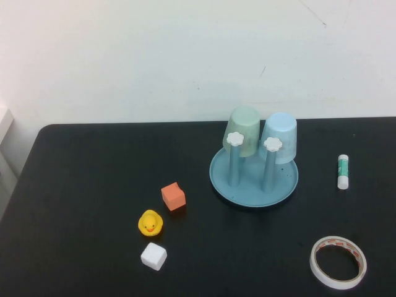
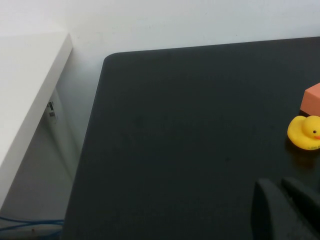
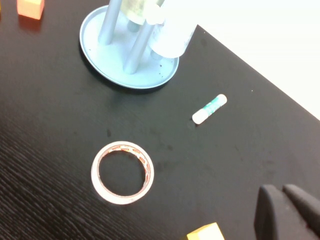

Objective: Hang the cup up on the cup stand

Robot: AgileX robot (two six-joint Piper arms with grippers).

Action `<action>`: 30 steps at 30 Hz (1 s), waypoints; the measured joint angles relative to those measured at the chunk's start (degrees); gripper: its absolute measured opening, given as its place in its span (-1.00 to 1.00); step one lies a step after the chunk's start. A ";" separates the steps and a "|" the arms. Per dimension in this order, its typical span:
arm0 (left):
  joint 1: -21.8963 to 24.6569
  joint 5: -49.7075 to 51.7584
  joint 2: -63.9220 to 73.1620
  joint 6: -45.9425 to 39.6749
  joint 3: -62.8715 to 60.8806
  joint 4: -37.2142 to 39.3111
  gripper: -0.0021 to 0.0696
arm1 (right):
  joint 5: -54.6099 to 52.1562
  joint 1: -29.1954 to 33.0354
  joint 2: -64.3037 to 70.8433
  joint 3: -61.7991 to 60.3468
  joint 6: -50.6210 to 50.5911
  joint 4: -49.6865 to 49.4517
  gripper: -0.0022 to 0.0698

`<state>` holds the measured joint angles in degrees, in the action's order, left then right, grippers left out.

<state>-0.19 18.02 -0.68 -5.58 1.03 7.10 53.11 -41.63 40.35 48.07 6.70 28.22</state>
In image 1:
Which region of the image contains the orange foam cube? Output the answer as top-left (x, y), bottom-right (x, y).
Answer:
top-left (160, 181), bottom-right (187, 213)

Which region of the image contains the light green plastic cup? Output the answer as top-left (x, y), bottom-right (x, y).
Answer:
top-left (223, 106), bottom-right (260, 158)

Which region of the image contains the white green glue stick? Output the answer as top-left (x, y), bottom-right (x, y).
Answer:
top-left (336, 153), bottom-right (352, 190)

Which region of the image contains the white adhesive tape roll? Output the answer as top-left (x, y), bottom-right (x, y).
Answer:
top-left (309, 235), bottom-right (368, 291)

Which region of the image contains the light blue plastic cup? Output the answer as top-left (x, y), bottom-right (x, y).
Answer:
top-left (261, 111), bottom-right (298, 165)

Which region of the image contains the white foam cube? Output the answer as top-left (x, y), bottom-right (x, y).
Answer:
top-left (140, 242), bottom-right (168, 272)

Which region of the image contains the blue cup stand with posts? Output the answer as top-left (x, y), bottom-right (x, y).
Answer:
top-left (209, 131), bottom-right (300, 209)

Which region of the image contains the yellow rubber duck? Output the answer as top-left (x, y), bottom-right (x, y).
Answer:
top-left (137, 209), bottom-right (164, 238)

